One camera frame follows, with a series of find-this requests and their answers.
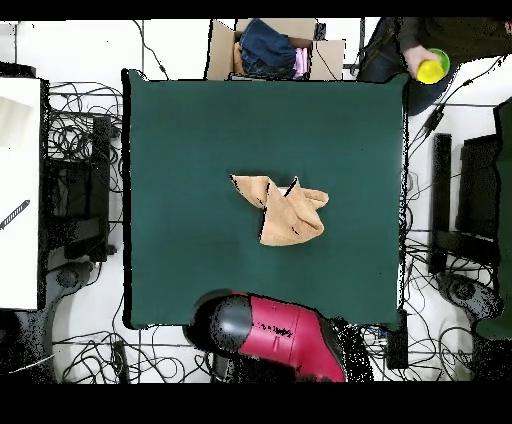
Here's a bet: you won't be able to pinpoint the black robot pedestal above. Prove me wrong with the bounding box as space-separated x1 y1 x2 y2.
210 350 299 384

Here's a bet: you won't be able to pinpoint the black cable with connector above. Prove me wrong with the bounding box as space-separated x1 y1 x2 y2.
132 19 172 81

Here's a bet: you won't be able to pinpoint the black power adapter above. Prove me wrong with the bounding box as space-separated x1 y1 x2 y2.
422 109 448 138

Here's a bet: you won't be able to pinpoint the narrow black panel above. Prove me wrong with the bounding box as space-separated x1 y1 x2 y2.
427 132 454 276

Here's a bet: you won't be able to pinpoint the black power strip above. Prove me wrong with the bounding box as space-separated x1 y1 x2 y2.
110 338 132 384
385 308 410 372

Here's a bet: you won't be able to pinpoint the black striped strap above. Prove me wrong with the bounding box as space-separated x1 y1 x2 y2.
0 198 32 232

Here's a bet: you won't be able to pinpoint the brown cardboard box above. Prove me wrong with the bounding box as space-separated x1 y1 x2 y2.
204 17 348 83

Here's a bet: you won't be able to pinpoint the person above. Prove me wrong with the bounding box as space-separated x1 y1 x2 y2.
354 16 512 118

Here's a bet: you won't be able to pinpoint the pink garment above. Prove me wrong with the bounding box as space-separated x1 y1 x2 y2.
292 46 310 80

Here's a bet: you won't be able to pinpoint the beige paper sheet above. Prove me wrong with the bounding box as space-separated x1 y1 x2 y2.
0 94 35 152

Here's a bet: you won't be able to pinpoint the black metal rack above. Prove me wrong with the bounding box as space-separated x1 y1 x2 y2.
39 114 118 266

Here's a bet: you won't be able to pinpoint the tan terry towel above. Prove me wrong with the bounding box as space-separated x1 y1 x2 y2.
229 173 330 248

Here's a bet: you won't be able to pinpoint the person's hand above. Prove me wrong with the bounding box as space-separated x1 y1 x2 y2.
401 44 432 80

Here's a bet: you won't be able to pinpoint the blue denim jeans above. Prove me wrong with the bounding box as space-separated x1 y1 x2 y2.
238 18 298 80

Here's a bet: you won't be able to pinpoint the folded tan garment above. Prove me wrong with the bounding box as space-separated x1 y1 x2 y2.
232 41 246 76

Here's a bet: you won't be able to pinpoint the green covered side table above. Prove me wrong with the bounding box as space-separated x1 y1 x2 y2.
474 96 512 342

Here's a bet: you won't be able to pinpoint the wide black panel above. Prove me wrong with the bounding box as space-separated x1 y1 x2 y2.
454 133 504 242

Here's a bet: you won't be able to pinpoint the white table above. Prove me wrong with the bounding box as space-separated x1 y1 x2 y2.
0 76 43 312

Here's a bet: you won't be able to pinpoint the dark green table cloth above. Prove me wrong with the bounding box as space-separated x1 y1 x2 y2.
121 68 412 332

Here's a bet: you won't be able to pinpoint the yellow and green cup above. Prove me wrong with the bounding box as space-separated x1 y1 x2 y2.
415 47 452 86

